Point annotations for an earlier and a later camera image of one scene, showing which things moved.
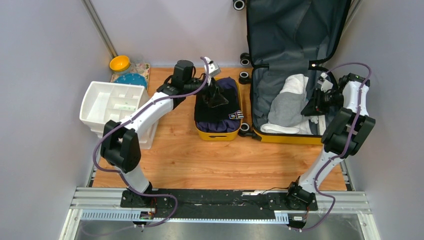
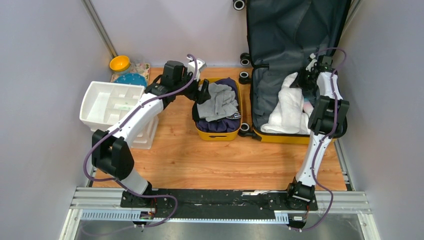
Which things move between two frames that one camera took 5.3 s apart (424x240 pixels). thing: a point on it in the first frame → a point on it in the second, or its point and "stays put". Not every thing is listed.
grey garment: [285, 109] → [222, 103]
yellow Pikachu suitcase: [284, 38] stays put
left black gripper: [217, 99] → [201, 96]
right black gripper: [311, 109] → [300, 81]
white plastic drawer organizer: [102, 102] stays put
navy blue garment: [227, 125] stays put
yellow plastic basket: [220, 136] stays put
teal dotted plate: [132, 78] stays put
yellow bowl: [119, 64] stays put
